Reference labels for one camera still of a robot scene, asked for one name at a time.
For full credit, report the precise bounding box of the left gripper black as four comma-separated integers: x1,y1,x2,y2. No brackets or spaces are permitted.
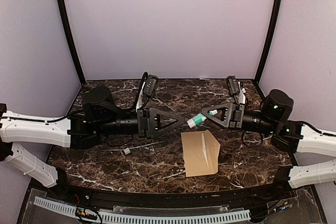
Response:
97,106,185,139

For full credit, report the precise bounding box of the small grey glue cap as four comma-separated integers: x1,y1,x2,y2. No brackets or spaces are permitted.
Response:
123,148,131,155

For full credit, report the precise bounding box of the black frame post left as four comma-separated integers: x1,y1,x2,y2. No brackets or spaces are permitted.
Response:
57,0,86,85

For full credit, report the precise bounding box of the white slotted cable duct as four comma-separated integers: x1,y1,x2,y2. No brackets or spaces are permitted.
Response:
33,197,251,223

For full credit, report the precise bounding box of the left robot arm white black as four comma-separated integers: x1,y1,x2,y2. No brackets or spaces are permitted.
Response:
1,86,185,201

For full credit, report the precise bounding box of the brown paper envelope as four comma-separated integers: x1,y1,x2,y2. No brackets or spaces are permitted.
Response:
181,130,220,177

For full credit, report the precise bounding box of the black front table rail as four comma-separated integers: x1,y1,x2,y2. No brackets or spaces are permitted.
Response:
31,174,297,209

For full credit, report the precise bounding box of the green white glue stick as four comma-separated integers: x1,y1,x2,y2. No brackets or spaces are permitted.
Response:
187,113,207,129

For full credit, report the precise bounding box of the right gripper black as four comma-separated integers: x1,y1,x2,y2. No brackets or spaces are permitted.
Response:
201,102,277,135

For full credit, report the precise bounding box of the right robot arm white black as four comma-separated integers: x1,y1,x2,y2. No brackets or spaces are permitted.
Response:
201,89,335,200

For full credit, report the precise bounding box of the cream decorated letter paper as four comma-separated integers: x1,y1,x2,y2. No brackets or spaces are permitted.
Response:
201,133,210,168

